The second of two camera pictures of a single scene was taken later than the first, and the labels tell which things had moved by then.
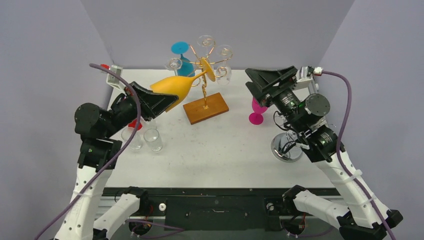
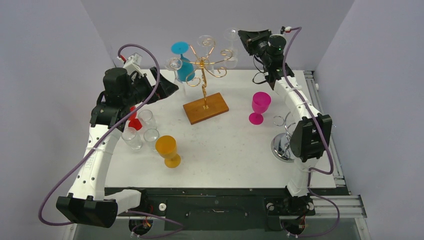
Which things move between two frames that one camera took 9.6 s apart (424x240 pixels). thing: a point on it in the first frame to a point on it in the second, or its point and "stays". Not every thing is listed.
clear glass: [223, 72] to [230, 61]
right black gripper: [277, 88] to [252, 43]
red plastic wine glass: [133, 123] stays
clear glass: [152, 137] stays
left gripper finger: [152, 104] to [165, 88]
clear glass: [136, 142] stays
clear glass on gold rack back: [206, 41] stays
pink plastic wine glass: [256, 118] stays
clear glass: [173, 64] stays
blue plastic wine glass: [185, 68] stays
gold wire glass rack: [201, 109] stays
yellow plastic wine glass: [181, 86] to [166, 147]
